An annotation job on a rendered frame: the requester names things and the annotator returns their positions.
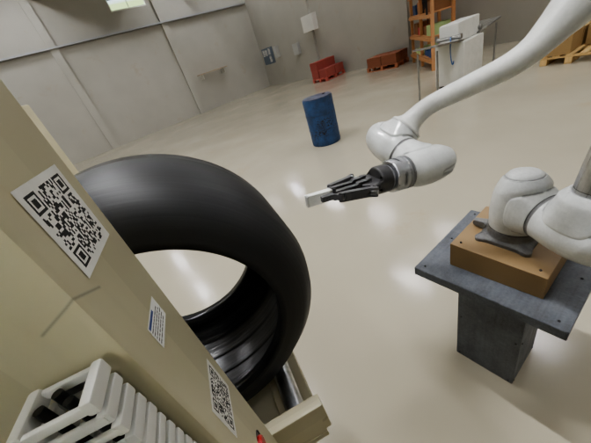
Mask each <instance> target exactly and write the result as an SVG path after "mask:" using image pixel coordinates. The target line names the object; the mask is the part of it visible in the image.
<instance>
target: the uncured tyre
mask: <svg viewBox="0 0 591 443"><path fill-rule="evenodd" d="M74 176H75V177H76V179H77V180H78V182H79V183H80V184H81V186H82V187H83V188H84V189H85V191H87V193H88V194H89V195H90V197H91V198H92V200H93V201H94V202H95V204H96V205H97V206H98V208H99V209H100V210H101V212H102V213H103V214H104V216H105V217H106V219H107V220H108V221H109V222H110V223H111V224H112V225H113V227H114V228H115V230H116V231H117V232H118V234H119V235H120V237H121V238H122V239H123V241H124V242H125V243H126V244H127V246H128V247H129V249H130V250H131V251H132V252H133V253H134V254H139V253H144V252H150V251H166V250H190V251H205V252H209V253H214V254H217V255H221V256H224V257H226V258H231V259H233V260H236V261H237V262H239V263H241V264H243V265H245V268H244V271H243V273H242V275H241V277H240V279H239V280H238V282H237V284H236V285H235V286H234V287H233V288H232V289H231V290H230V291H229V292H228V293H227V294H226V295H225V296H224V297H223V298H222V299H221V300H219V301H217V302H216V303H214V304H213V305H211V306H209V307H207V308H205V309H203V310H201V311H198V312H195V313H193V314H190V315H187V316H182V317H183V319H184V320H185V321H186V323H187V324H188V326H189V327H190V328H191V330H192V331H193V333H194V334H195V335H196V336H197V338H198V339H199V340H200V341H201V342H202V344H203V345H204V346H205V348H206V349H207V350H208V352H209V353H210V354H211V356H212V357H213V358H214V360H215V361H216V363H217V364H218V365H219V367H220V368H221V369H222V370H223V371H224V373H225V374H226V375H227V376H228V378H229V379H230V381H231V382H232V383H233V385H234V386H235V387H236V389H237V390H238V391H239V393H240V394H241V395H242V397H243V398H244V399H245V401H246V402H247V401H249V400H250V399H251V398H253V397H254V396H255V395H257V394H258V393H259V392H260V390H262V389H263V388H264V387H265V386H266V385H267V384H268V383H269V382H270V381H271V380H272V379H273V378H274V377H275V376H276V375H277V374H278V373H279V371H280V370H281V369H282V367H283V366H284V365H285V363H286V362H287V360H288V358H289V356H290V355H291V353H292V352H293V350H294V348H295V346H296V344H297V342H298V340H299V338H300V337H301V335H302V333H303V329H304V327H305V324H306V322H307V319H308V315H309V312H310V301H311V285H310V275H309V270H308V266H307V263H306V259H305V256H304V254H303V250H302V248H301V246H300V244H299V243H298V241H297V239H296V237H295V236H294V234H293V233H292V231H291V230H290V229H289V227H288V226H287V225H286V223H285V222H284V221H283V220H282V218H280V216H279V215H278V214H277V213H276V211H275V210H274V209H273V207H272V206H271V205H270V204H269V202H268V201H267V200H266V198H265V197H264V196H263V195H262V194H261V193H260V192H259V191H258V190H257V189H256V188H255V187H254V186H253V185H251V184H250V183H249V182H247V181H246V180H245V179H243V178H241V177H240V176H238V175H237V174H236V173H234V172H232V171H229V170H227V169H225V168H223V167H222V166H219V165H217V164H214V163H211V162H208V161H204V160H201V159H198V158H194V157H190V156H179V155H170V154H145V155H136V156H125V157H121V158H116V159H113V160H110V161H106V162H103V163H99V164H96V165H94V166H92V167H90V168H88V169H85V170H83V171H80V172H78V173H77V174H75V175H74ZM267 203H268V204H267Z"/></svg>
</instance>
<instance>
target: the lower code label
mask: <svg viewBox="0 0 591 443"><path fill-rule="evenodd" d="M207 365H208V380H209V388H210V396H211V404H212V411H213V412H214V413H215V414H216V415H217V416H218V417H219V419H220V420H221V421H222V422H223V423H224V424H225V425H226V426H227V427H228V428H229V429H230V431H231V432H232V433H233V434H234V435H235V436H236V437H237V431H236V427H235V421H234V416H233V410H232V406H231V400H230V391H229V386H228V385H227V383H226V382H225V381H224V379H223V378H222V377H221V375H219V374H218V372H217V371H216V370H215V368H214V367H213V366H212V365H211V363H210V362H209V361H208V359H207Z"/></svg>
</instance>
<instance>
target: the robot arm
mask: <svg viewBox="0 0 591 443"><path fill-rule="evenodd" d="M590 20H591V0H551V1H550V3H549V4H548V6H547V7H546V9H545V10H544V12H543V14H542V15H541V17H540V18H539V19H538V20H537V22H536V23H535V25H534V26H533V27H532V29H531V30H530V32H529V33H528V34H527V36H526V37H525V38H524V39H523V40H522V41H521V42H520V43H519V44H518V45H517V46H516V47H514V48H513V49H511V50H510V51H509V52H507V53H506V54H504V55H502V56H501V57H500V58H498V59H496V60H494V61H493V62H490V63H488V64H486V65H485V66H483V67H482V68H480V69H477V70H475V71H473V72H471V73H470V74H468V75H466V76H464V77H462V78H460V79H458V80H456V81H455V82H453V83H451V84H448V85H446V86H445V87H443V88H441V89H439V90H438V91H435V92H433V93H432V94H430V95H428V96H427V97H425V98H423V99H422V100H421V101H420V102H418V103H417V104H416V105H414V106H413V107H412V108H411V109H410V110H408V111H407V112H406V113H404V114H403V115H400V116H394V117H393V118H392V119H390V120H387V121H382V122H378V123H376V124H374V125H373V126H372V127H371V128H370V129H369V130H368V132H367V135H366V143H367V146H368V148H369V150H370V151H371V152H372V154H373V155H374V156H375V157H376V158H377V159H378V160H380V161H381V162H382V164H380V165H377V166H374V167H372V168H370V169H369V171H368V173H367V174H363V175H360V176H359V177H354V174H353V173H351V174H349V175H348V176H346V177H344V178H341V179H339V180H337V181H334V182H332V183H330V184H328V185H327V189H324V190H321V191H318V192H313V193H310V194H306V195H304V198H305V204H306V207H314V206H316V205H319V204H323V203H325V202H328V201H331V200H338V201H339V202H346V201H351V200H359V199H364V198H369V197H378V196H379V194H381V193H385V192H398V191H401V190H404V189H407V188H410V187H420V186H424V185H429V184H432V183H434V182H436V181H438V180H440V179H442V178H445V177H447V176H448V174H450V173H451V172H452V171H453V170H454V168H455V166H456V153H455V151H454V150H453V149H452V148H451V147H448V146H444V145H440V144H434V145H432V144H431V143H426V142H419V141H418V139H419V138H420V127H421V125H422V124H423V122H424V121H425V120H426V119H427V118H428V117H430V116H431V115H432V114H434V113H436V112H438V111H440V110H441V109H443V108H445V107H448V106H450V105H453V104H455V103H457V102H459V101H462V100H464V99H466V98H469V97H471V96H474V95H476V94H478V93H480V92H482V91H485V90H488V89H490V88H492V87H494V86H496V85H498V84H502V83H504V82H506V81H507V80H509V79H511V78H513V77H515V76H517V75H519V74H521V73H522V72H523V71H525V70H526V69H529V68H530V67H532V66H533V65H534V64H536V63H537V62H539V61H540V60H542V59H543V58H544V57H545V56H546V55H547V54H549V53H550V52H551V51H552V50H553V49H555V48H556V47H557V46H558V45H560V44H561V43H562V42H563V41H565V40H566V39H567V38H569V37H570V36H571V35H572V34H574V33H575V32H577V31H578V30H579V29H581V27H582V26H584V25H585V24H586V23H588V22H589V21H590ZM553 184H554V182H553V180H552V178H551V177H550V176H549V175H548V174H547V173H546V172H545V171H542V170H540V169H538V168H535V167H519V168H515V169H512V170H511V171H509V172H508V173H506V174H505V175H503V176H502V177H501V179H500V180H499V182H498V183H497V185H496V186H495V187H494V189H493V192H492V197H491V202H490V206H489V218H488V219H485V218H475V219H474V221H473V224H474V225H477V226H479V227H480V228H482V231H481V232H479V233H477V234H476V235H475V240H476V241H478V242H483V243H489V244H491V245H494V246H497V247H500V248H502V249H505V250H508V251H512V252H515V253H517V254H519V255H521V256H523V257H525V258H529V257H531V256H532V253H533V250H534V248H535V247H536V245H537V244H538V243H540V244H541V245H542V246H544V247H545V248H547V249H549V250H550V251H553V252H555V253H556V254H558V255H559V256H561V257H563V258H566V259H568V260H570V261H573V262H574V263H577V264H580V265H585V266H589V267H591V145H590V147H589V149H588V152H587V154H586V157H585V159H584V161H583V164H582V165H581V167H580V171H579V173H578V175H577V178H576V179H575V181H574V184H573V185H569V186H568V187H565V188H564V189H562V190H559V189H558V188H557V187H555V186H553Z"/></svg>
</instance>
